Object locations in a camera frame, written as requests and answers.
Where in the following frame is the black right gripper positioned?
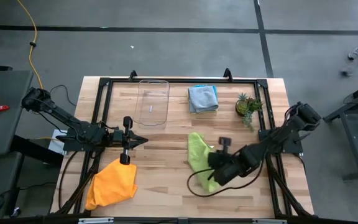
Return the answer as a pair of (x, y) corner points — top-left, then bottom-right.
(207, 136), (246, 187)

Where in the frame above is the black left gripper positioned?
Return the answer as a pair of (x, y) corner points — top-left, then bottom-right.
(109, 116), (149, 166)

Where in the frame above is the lime green microfiber towel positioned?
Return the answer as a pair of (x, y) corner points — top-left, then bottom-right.
(186, 131), (222, 194)

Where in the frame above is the orange microfiber towel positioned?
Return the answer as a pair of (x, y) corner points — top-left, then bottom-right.
(85, 157), (139, 212)

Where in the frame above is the yellow microfiber towel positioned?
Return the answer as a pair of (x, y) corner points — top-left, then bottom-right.
(188, 108), (218, 115)

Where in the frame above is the grey microfiber towel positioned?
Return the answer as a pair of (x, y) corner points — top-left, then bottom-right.
(187, 84), (220, 114)

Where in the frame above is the clear plastic bin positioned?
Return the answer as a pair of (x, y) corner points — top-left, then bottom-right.
(132, 78), (171, 127)

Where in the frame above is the potted succulent plant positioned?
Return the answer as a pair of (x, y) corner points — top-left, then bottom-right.
(235, 92), (265, 132)

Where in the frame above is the black side table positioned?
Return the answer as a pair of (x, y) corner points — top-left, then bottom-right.
(322, 77), (358, 182)

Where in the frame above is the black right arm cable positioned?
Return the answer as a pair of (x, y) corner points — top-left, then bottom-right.
(186, 167), (262, 198)

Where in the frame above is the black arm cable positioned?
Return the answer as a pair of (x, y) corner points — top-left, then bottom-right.
(57, 150), (81, 213)
(186, 167), (262, 198)

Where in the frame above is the black aluminium table frame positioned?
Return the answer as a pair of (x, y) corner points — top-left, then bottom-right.
(50, 67), (315, 218)

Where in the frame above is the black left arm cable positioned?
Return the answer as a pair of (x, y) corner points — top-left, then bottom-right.
(57, 150), (81, 213)

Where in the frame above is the yellow power cable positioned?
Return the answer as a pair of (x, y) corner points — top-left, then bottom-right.
(16, 0), (45, 91)

